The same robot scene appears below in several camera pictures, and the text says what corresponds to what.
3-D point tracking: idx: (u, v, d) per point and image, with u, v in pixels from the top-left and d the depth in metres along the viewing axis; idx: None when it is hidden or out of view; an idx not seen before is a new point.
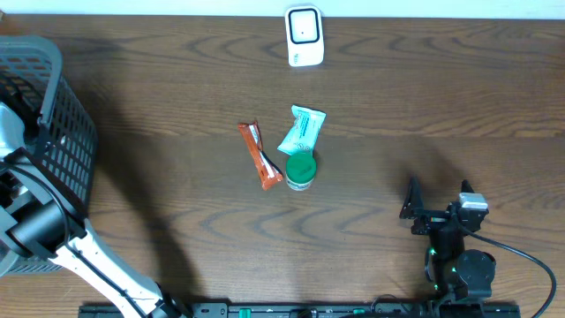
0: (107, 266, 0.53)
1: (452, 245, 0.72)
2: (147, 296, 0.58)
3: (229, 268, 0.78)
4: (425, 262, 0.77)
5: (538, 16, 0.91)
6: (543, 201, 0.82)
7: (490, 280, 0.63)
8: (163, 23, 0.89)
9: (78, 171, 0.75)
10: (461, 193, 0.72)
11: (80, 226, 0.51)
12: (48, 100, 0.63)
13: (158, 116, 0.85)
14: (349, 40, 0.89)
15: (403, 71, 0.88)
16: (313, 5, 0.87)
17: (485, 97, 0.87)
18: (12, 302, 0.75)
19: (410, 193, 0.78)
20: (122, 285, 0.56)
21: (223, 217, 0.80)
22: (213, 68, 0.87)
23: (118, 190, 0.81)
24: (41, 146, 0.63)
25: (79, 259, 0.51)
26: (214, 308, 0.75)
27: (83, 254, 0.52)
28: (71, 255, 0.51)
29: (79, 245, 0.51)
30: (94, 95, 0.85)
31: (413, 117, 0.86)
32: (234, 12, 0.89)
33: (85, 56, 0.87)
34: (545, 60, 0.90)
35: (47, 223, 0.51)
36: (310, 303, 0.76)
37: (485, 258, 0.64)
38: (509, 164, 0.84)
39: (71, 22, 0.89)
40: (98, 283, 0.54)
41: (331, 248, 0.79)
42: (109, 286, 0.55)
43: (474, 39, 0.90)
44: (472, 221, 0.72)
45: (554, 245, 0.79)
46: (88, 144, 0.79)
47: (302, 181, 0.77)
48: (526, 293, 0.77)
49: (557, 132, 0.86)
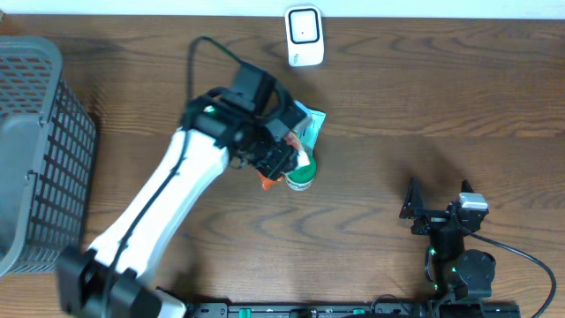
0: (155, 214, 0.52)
1: (452, 245, 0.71)
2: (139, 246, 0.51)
3: (229, 268, 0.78)
4: (425, 262, 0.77)
5: (538, 16, 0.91)
6: (544, 201, 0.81)
7: (489, 279, 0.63)
8: (165, 24, 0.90)
9: (78, 171, 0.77)
10: (461, 193, 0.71)
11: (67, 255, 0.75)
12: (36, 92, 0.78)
13: (158, 116, 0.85)
14: (349, 40, 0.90)
15: (403, 71, 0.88)
16: (313, 5, 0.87)
17: (485, 97, 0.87)
18: (12, 302, 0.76)
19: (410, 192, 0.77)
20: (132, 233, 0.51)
21: (222, 216, 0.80)
22: (213, 68, 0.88)
23: (118, 190, 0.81)
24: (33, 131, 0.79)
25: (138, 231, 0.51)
26: (214, 308, 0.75)
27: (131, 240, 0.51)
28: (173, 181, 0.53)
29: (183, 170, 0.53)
30: (94, 95, 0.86)
31: (413, 117, 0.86)
32: (234, 12, 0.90)
33: (86, 56, 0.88)
34: (545, 60, 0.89)
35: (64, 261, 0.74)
36: (310, 303, 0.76)
37: (485, 258, 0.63)
38: (510, 164, 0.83)
39: (71, 22, 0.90)
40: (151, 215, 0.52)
41: (331, 248, 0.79)
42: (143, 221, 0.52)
43: (473, 39, 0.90)
44: (472, 221, 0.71)
45: (555, 245, 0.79)
46: (88, 143, 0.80)
47: (303, 181, 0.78)
48: (528, 294, 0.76)
49: (558, 132, 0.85)
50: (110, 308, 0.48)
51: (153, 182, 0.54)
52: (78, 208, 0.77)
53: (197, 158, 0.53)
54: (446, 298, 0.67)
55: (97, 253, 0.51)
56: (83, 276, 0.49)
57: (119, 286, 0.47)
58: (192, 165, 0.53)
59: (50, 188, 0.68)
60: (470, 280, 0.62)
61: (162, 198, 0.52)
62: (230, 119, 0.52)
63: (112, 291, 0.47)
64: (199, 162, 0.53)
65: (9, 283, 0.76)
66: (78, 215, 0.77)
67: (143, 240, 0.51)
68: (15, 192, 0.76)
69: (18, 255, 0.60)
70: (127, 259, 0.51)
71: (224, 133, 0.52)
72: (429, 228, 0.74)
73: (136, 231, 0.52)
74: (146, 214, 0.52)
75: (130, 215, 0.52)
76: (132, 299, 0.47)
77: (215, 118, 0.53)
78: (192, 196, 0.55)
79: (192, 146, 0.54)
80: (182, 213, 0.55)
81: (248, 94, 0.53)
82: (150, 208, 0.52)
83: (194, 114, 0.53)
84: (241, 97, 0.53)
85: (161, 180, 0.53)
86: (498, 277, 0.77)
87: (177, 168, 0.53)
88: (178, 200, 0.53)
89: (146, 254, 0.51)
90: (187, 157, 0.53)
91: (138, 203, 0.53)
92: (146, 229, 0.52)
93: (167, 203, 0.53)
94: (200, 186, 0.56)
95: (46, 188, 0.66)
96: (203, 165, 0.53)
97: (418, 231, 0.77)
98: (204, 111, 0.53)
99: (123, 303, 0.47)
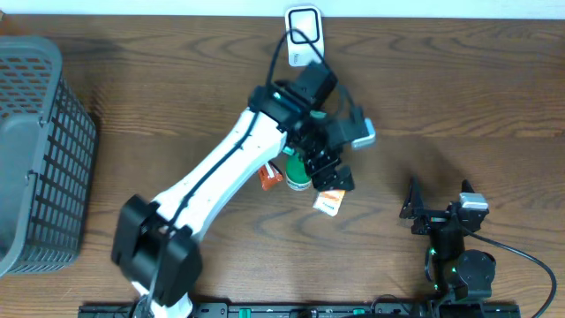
0: (217, 181, 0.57)
1: (452, 244, 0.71)
2: (205, 207, 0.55)
3: (229, 268, 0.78)
4: (425, 262, 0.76)
5: (538, 16, 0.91)
6: (543, 201, 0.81)
7: (489, 280, 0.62)
8: (164, 23, 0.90)
9: (78, 171, 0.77)
10: (461, 193, 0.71)
11: (66, 260, 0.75)
12: (37, 93, 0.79)
13: (158, 116, 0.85)
14: (350, 40, 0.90)
15: (403, 71, 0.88)
16: (313, 5, 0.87)
17: (485, 96, 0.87)
18: (12, 302, 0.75)
19: (410, 192, 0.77)
20: (197, 192, 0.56)
21: (222, 216, 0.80)
22: (213, 68, 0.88)
23: (119, 190, 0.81)
24: (35, 131, 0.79)
25: (200, 191, 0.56)
26: (214, 308, 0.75)
27: (197, 197, 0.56)
28: (237, 151, 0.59)
29: (246, 144, 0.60)
30: (95, 95, 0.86)
31: (413, 117, 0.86)
32: (235, 12, 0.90)
33: (87, 56, 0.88)
34: (545, 60, 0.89)
35: (70, 256, 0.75)
36: (310, 303, 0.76)
37: (485, 258, 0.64)
38: (510, 164, 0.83)
39: (71, 22, 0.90)
40: (214, 180, 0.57)
41: (331, 248, 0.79)
42: (205, 183, 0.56)
43: (473, 39, 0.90)
44: (472, 220, 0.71)
45: (555, 244, 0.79)
46: (88, 144, 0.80)
47: (302, 181, 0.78)
48: (527, 294, 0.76)
49: (557, 132, 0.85)
50: (162, 260, 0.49)
51: (216, 153, 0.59)
52: (78, 208, 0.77)
53: (261, 137, 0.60)
54: (447, 298, 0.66)
55: (160, 206, 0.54)
56: (141, 229, 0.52)
57: (177, 240, 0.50)
58: (254, 142, 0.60)
59: (50, 187, 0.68)
60: (470, 281, 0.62)
61: (226, 165, 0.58)
62: (295, 109, 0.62)
63: (169, 245, 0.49)
64: (263, 140, 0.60)
65: (9, 283, 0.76)
66: (78, 215, 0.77)
67: (204, 200, 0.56)
68: (15, 191, 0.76)
69: (18, 255, 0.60)
70: (187, 216, 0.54)
71: (287, 120, 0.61)
72: (429, 228, 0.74)
73: (199, 192, 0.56)
74: (211, 177, 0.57)
75: (195, 177, 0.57)
76: (186, 255, 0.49)
77: (282, 104, 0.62)
78: (246, 174, 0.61)
79: (259, 125, 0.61)
80: (237, 185, 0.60)
81: (311, 89, 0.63)
82: (214, 172, 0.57)
83: (263, 98, 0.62)
84: (304, 91, 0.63)
85: (224, 151, 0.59)
86: (498, 276, 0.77)
87: (242, 144, 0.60)
88: (238, 170, 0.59)
89: (205, 212, 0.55)
90: (252, 136, 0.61)
91: (205, 167, 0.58)
92: (208, 191, 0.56)
93: (229, 172, 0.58)
94: (252, 169, 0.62)
95: (46, 188, 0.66)
96: (265, 145, 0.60)
97: (418, 231, 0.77)
98: (273, 96, 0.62)
99: (176, 257, 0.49)
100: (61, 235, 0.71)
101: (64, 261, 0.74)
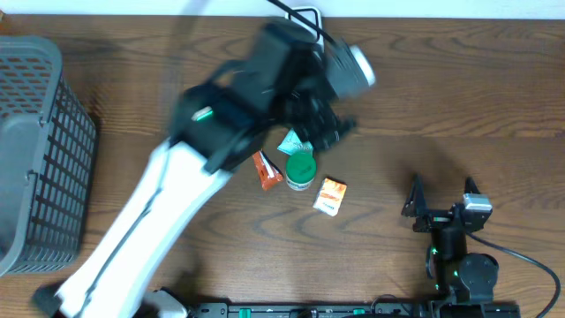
0: (123, 264, 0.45)
1: (454, 245, 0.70)
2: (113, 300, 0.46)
3: (229, 268, 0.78)
4: (426, 260, 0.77)
5: (538, 16, 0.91)
6: (543, 201, 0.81)
7: (490, 288, 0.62)
8: (164, 23, 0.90)
9: (78, 171, 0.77)
10: (464, 194, 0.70)
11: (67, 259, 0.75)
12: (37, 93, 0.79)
13: (158, 116, 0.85)
14: (350, 40, 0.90)
15: (403, 71, 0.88)
16: (314, 5, 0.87)
17: (485, 97, 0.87)
18: (12, 302, 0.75)
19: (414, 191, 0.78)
20: (100, 283, 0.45)
21: (222, 216, 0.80)
22: (213, 68, 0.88)
23: (119, 190, 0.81)
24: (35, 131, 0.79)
25: (104, 276, 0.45)
26: (214, 308, 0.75)
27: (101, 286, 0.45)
28: (144, 215, 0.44)
29: (156, 201, 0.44)
30: (95, 95, 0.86)
31: (413, 117, 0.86)
32: (235, 12, 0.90)
33: (86, 56, 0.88)
34: (544, 61, 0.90)
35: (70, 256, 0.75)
36: (310, 303, 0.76)
37: (487, 263, 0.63)
38: (510, 164, 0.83)
39: (71, 22, 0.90)
40: (119, 261, 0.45)
41: (331, 248, 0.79)
42: (109, 268, 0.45)
43: (473, 39, 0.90)
44: (476, 222, 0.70)
45: (555, 244, 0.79)
46: (88, 144, 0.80)
47: (302, 181, 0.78)
48: (527, 294, 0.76)
49: (557, 132, 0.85)
50: None
51: (123, 219, 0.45)
52: (78, 208, 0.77)
53: (176, 191, 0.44)
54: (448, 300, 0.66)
55: (64, 301, 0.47)
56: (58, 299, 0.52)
57: None
58: (167, 201, 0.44)
59: (50, 187, 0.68)
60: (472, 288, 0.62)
61: (136, 235, 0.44)
62: (237, 124, 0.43)
63: None
64: (177, 198, 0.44)
65: (8, 283, 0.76)
66: (78, 215, 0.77)
67: (112, 291, 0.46)
68: (14, 191, 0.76)
69: (18, 255, 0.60)
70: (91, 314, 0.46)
71: (225, 142, 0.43)
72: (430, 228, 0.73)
73: (103, 280, 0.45)
74: (116, 261, 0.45)
75: (97, 261, 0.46)
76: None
77: (211, 126, 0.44)
78: (166, 241, 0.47)
79: (170, 174, 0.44)
80: (154, 257, 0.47)
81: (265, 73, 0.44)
82: (123, 249, 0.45)
83: (189, 121, 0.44)
84: (257, 78, 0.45)
85: (129, 219, 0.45)
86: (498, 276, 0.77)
87: (151, 204, 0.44)
88: (152, 242, 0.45)
89: (116, 305, 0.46)
90: (164, 190, 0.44)
91: (110, 240, 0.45)
92: (115, 276, 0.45)
93: (138, 247, 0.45)
94: (171, 233, 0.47)
95: (46, 188, 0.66)
96: (181, 204, 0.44)
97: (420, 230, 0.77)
98: (199, 117, 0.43)
99: None
100: (61, 235, 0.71)
101: (64, 261, 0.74)
